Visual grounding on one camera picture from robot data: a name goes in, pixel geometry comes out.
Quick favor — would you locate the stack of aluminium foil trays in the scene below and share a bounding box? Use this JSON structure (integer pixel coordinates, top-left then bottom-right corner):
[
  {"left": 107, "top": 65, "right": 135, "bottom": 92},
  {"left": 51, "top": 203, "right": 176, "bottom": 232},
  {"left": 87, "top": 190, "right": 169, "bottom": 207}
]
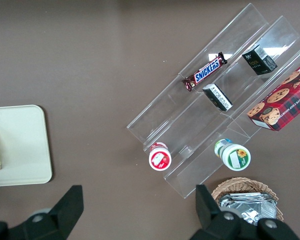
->
[{"left": 218, "top": 192, "right": 278, "bottom": 227}]

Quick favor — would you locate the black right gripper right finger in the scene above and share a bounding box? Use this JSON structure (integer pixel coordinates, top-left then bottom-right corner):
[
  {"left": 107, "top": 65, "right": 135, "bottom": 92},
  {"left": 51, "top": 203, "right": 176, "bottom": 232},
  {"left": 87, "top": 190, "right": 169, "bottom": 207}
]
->
[{"left": 189, "top": 184, "right": 259, "bottom": 240}]

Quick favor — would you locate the light tan wicker basket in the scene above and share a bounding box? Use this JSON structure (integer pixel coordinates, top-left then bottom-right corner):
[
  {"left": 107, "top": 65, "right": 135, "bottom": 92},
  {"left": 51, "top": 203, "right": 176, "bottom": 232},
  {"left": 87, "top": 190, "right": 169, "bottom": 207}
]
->
[{"left": 211, "top": 176, "right": 284, "bottom": 224}]

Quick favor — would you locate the red lid yogurt cup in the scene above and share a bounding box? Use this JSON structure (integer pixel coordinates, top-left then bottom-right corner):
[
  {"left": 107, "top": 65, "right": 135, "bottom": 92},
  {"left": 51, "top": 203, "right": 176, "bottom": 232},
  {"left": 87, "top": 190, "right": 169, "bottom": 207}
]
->
[{"left": 147, "top": 141, "right": 172, "bottom": 172}]

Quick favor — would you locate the clear acrylic tiered shelf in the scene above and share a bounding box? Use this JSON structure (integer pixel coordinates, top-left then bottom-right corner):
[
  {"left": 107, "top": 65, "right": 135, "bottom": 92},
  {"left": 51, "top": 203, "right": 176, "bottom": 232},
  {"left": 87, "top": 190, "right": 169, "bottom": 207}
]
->
[{"left": 125, "top": 2, "right": 300, "bottom": 200}]

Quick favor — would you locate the small black box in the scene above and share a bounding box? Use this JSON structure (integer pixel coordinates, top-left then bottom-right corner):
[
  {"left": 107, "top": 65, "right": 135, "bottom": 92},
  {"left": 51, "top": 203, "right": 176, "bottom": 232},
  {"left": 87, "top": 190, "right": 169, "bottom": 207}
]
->
[
  {"left": 241, "top": 44, "right": 279, "bottom": 77},
  {"left": 202, "top": 82, "right": 234, "bottom": 112}
]

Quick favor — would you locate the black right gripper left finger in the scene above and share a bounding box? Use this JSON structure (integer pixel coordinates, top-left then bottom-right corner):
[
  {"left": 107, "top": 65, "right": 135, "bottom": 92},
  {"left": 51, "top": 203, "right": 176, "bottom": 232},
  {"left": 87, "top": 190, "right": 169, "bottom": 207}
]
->
[{"left": 17, "top": 184, "right": 85, "bottom": 240}]

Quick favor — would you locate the Snickers chocolate bar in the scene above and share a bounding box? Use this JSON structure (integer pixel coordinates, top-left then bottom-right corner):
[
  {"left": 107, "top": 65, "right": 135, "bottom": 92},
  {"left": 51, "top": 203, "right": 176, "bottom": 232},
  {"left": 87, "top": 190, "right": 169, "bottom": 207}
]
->
[{"left": 181, "top": 51, "right": 228, "bottom": 93}]

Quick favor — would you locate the beige plastic tray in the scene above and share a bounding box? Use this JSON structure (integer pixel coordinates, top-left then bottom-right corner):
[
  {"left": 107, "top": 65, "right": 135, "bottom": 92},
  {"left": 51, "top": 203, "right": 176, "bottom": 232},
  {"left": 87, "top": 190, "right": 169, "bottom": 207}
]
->
[{"left": 0, "top": 104, "right": 54, "bottom": 188}]

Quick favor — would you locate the red plaid cookie box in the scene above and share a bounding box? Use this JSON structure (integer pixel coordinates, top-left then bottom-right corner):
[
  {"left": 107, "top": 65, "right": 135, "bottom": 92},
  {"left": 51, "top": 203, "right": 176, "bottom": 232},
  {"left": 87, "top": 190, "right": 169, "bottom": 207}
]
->
[{"left": 246, "top": 58, "right": 300, "bottom": 132}]

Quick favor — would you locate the green lid yogurt cup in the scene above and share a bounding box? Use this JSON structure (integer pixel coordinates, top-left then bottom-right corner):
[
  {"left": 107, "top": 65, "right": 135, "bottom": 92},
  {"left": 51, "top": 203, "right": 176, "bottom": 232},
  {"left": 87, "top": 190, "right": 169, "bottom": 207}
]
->
[{"left": 213, "top": 138, "right": 252, "bottom": 172}]

